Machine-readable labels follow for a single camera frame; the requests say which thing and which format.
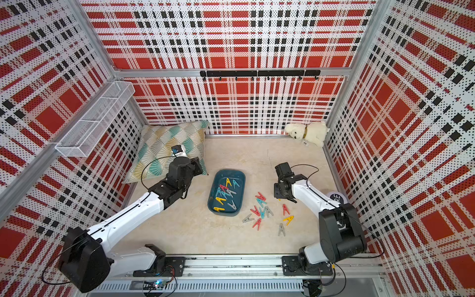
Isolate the grey clothespin top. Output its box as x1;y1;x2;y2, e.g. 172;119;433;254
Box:
226;189;236;197

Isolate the grey clothespin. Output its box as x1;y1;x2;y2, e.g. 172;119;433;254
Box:
226;189;236;197
278;223;286;236
264;206;274;218
242;214;254;223

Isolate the teal plastic storage box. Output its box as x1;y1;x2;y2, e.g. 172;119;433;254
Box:
207;169;246;217

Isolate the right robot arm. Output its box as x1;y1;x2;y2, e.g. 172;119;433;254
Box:
274;163;367;265

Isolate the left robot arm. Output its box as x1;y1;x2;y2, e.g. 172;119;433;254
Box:
58;157;203;293

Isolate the grey clothespin centre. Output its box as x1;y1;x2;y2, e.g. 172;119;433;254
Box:
264;206;274;218

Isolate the grey clothespin bottom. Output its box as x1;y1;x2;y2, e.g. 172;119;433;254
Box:
278;223;286;236

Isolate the red clothespin bottom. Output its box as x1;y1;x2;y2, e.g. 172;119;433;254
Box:
252;219;262;230

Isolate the grey clothespin left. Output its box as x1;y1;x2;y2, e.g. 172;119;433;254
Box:
242;214;254;223

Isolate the white plush dog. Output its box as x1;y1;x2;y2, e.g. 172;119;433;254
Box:
285;122;330;147

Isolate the patterned cushion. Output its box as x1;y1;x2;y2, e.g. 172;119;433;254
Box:
124;121;209;184

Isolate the green circuit board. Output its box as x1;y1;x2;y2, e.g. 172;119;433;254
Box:
143;280;169;291

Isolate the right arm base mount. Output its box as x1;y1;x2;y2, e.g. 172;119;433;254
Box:
282;256;333;276

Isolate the aluminium front rail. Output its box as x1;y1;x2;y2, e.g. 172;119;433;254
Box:
105;254;384;280

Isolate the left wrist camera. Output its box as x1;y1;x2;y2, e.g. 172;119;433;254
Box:
171;145;188;157

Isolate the black hook rail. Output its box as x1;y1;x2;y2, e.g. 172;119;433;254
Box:
200;69;321;79

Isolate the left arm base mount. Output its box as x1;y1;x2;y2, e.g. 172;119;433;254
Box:
133;244;186;277

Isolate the white wire mesh shelf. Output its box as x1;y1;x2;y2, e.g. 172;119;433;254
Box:
55;81;134;157

